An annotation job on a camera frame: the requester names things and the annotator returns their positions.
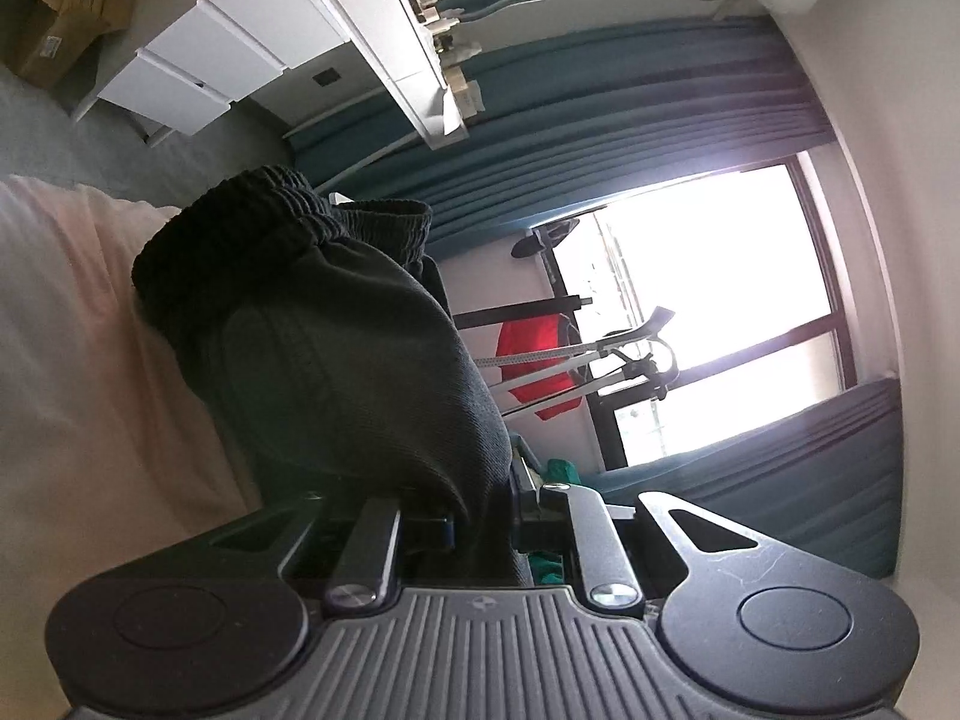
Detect pink bed sheet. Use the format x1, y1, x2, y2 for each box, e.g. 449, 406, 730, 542
0, 172, 265, 620

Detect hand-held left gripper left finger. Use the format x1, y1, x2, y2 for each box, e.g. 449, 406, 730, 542
191, 495, 458, 614

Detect row of cosmetic bottles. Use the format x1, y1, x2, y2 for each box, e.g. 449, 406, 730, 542
403, 0, 487, 122

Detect window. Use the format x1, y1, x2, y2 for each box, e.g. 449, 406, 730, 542
525, 152, 865, 470

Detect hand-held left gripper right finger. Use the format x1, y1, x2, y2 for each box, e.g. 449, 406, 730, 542
511, 476, 778, 614

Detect black pants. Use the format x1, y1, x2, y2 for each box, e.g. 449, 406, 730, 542
131, 165, 530, 593

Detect open cardboard box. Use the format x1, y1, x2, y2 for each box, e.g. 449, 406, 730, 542
13, 0, 141, 88

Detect metal drying rack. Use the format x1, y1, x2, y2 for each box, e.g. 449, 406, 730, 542
456, 292, 680, 422

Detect red garment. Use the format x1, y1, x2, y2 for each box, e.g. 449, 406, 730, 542
495, 313, 586, 422

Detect dark hanging item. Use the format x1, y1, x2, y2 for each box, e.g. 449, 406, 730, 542
511, 219, 583, 260

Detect green cloth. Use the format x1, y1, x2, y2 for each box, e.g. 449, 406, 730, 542
525, 456, 587, 587

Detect white desk with drawers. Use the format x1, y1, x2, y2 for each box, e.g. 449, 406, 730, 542
71, 0, 473, 152

